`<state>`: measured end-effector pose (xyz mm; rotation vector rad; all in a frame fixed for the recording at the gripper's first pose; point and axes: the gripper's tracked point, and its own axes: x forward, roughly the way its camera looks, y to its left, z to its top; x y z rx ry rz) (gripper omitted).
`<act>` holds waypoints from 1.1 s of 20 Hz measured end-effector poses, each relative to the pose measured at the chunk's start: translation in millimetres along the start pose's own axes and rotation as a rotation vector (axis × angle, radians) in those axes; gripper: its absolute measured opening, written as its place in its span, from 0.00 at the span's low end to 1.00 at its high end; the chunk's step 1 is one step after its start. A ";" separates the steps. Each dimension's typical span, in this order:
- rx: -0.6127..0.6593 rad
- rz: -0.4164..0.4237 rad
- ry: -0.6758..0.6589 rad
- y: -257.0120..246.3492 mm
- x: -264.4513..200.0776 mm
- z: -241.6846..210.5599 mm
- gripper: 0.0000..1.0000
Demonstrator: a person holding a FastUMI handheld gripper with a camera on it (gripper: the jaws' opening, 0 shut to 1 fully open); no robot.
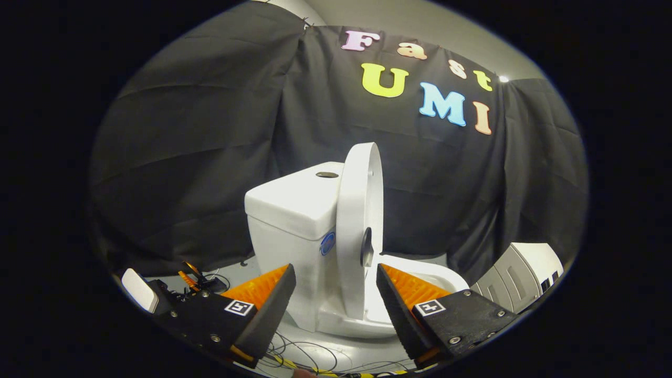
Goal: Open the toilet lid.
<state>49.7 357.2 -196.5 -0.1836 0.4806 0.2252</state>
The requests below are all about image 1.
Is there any yellow cable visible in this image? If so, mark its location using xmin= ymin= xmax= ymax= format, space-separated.
xmin=273 ymin=354 xmax=413 ymax=378

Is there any orange black tool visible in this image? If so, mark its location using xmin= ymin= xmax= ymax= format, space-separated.
xmin=177 ymin=261 xmax=230 ymax=296

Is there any black floor cable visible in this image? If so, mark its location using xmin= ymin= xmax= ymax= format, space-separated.
xmin=262 ymin=331 xmax=421 ymax=374

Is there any white toilet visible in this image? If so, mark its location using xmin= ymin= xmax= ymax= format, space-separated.
xmin=245 ymin=161 xmax=469 ymax=339

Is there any white toilet lid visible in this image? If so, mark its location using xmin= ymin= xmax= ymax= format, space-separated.
xmin=336 ymin=142 xmax=384 ymax=321

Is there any white rectangular device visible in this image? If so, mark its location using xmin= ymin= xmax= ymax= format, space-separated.
xmin=122 ymin=268 xmax=159 ymax=314

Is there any black backdrop cloth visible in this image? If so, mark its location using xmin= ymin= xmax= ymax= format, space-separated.
xmin=89 ymin=0 xmax=589 ymax=287

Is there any grey drawer cabinet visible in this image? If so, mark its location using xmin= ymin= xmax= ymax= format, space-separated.
xmin=470 ymin=243 xmax=564 ymax=314

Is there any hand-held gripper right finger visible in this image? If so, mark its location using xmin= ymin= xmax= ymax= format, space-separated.
xmin=376 ymin=264 xmax=520 ymax=368

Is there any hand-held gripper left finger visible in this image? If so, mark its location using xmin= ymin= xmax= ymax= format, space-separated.
xmin=157 ymin=264 xmax=296 ymax=368

